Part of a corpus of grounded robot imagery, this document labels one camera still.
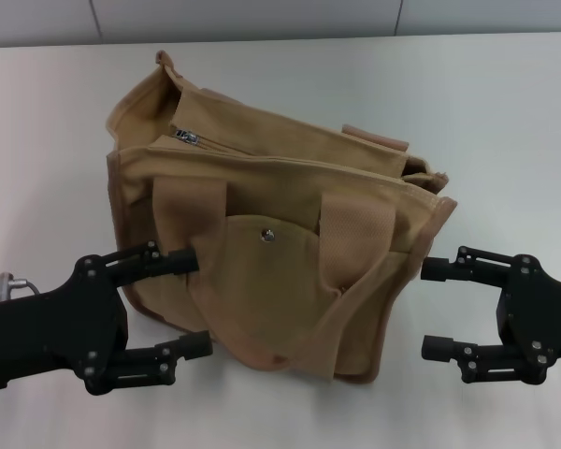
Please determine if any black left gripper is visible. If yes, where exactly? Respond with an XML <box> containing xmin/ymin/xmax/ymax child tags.
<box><xmin>0</xmin><ymin>240</ymin><xmax>214</xmax><ymax>397</ymax></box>

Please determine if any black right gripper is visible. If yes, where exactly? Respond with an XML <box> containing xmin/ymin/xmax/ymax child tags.
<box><xmin>420</xmin><ymin>244</ymin><xmax>561</xmax><ymax>389</ymax></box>

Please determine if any khaki canvas food bag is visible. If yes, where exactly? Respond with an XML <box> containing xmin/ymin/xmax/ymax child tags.
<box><xmin>105</xmin><ymin>50</ymin><xmax>458</xmax><ymax>384</ymax></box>

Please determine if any silver zipper pull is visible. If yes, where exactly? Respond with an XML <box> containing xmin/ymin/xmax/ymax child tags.
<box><xmin>175</xmin><ymin>127</ymin><xmax>202</xmax><ymax>147</ymax></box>

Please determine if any silver cable connector plug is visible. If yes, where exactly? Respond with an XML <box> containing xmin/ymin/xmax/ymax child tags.
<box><xmin>0</xmin><ymin>272</ymin><xmax>30</xmax><ymax>305</ymax></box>

